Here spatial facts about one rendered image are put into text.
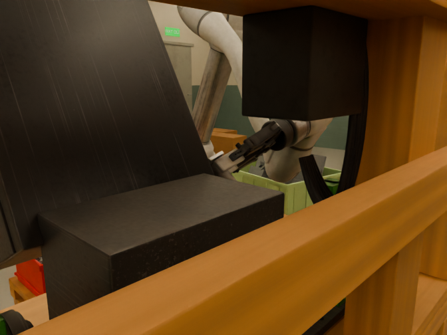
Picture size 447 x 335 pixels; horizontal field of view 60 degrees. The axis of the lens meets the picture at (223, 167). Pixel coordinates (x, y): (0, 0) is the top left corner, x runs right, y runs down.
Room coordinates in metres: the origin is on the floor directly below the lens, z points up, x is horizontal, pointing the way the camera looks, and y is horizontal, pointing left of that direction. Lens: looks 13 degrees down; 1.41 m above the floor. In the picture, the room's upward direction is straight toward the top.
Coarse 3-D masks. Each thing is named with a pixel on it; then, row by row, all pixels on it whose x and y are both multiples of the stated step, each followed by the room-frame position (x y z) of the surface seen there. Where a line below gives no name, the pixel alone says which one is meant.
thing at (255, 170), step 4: (260, 156) 2.18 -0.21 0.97; (260, 160) 2.17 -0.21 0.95; (256, 164) 2.18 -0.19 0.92; (252, 168) 2.10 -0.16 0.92; (256, 168) 2.07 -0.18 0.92; (248, 172) 2.12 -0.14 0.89; (252, 172) 2.09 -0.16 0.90; (256, 172) 2.06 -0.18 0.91; (260, 172) 2.03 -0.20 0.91; (264, 172) 2.02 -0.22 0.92; (264, 176) 2.02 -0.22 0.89
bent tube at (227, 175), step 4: (220, 152) 0.77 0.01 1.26; (212, 156) 0.76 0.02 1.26; (216, 156) 0.76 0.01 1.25; (220, 156) 0.77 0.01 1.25; (212, 160) 0.75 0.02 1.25; (212, 164) 0.77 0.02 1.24; (212, 168) 0.76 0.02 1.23; (216, 168) 0.76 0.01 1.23; (216, 172) 0.76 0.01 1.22; (220, 172) 0.76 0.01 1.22; (224, 172) 0.76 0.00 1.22; (228, 172) 0.76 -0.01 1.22; (220, 176) 0.75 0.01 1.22; (224, 176) 0.75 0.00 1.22; (228, 176) 0.75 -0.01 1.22; (232, 176) 0.76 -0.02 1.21; (236, 180) 0.76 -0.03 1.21
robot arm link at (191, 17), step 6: (180, 6) 1.36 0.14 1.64; (180, 12) 1.36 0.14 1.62; (186, 12) 1.32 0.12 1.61; (192, 12) 1.30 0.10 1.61; (198, 12) 1.29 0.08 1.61; (204, 12) 1.28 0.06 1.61; (186, 18) 1.33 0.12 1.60; (192, 18) 1.30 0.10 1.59; (198, 18) 1.28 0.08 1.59; (186, 24) 1.35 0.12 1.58; (192, 24) 1.30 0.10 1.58; (192, 30) 1.33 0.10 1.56
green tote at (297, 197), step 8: (248, 168) 2.26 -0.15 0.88; (328, 168) 1.93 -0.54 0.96; (240, 176) 1.87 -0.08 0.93; (248, 176) 1.81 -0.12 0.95; (256, 176) 1.76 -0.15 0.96; (328, 176) 1.76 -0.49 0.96; (336, 176) 1.80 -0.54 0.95; (256, 184) 1.77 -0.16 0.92; (264, 184) 1.72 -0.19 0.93; (272, 184) 1.68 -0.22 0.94; (280, 184) 1.64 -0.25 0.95; (288, 184) 1.62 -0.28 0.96; (296, 184) 1.64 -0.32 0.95; (304, 184) 1.67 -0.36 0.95; (288, 192) 1.61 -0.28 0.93; (296, 192) 1.64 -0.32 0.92; (304, 192) 1.67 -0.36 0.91; (288, 200) 1.61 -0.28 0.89; (296, 200) 1.64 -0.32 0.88; (304, 200) 1.68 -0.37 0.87; (288, 208) 1.61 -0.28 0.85; (296, 208) 1.65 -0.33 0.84
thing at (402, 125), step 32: (384, 32) 0.66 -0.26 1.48; (416, 32) 0.62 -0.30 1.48; (384, 64) 0.65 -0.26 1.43; (416, 64) 0.62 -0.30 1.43; (384, 96) 0.65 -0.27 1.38; (416, 96) 0.62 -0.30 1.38; (384, 128) 0.65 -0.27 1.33; (416, 128) 0.63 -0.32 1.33; (384, 160) 0.64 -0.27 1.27; (416, 256) 0.69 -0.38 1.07; (384, 288) 0.63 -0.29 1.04; (416, 288) 0.71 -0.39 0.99; (352, 320) 0.67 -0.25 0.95; (384, 320) 0.63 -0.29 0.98
